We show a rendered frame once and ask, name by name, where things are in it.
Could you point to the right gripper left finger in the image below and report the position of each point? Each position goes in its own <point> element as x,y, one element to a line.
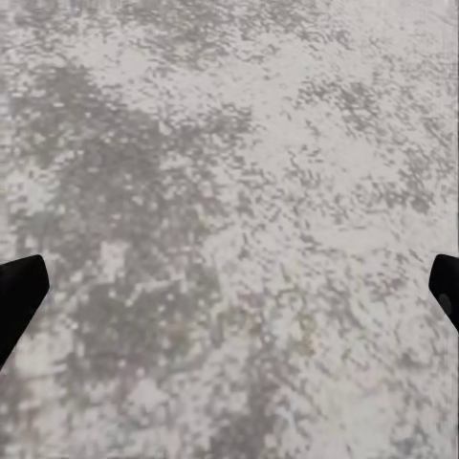
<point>23,285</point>

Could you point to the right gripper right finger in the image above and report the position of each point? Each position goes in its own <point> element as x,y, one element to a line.
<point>444,285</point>

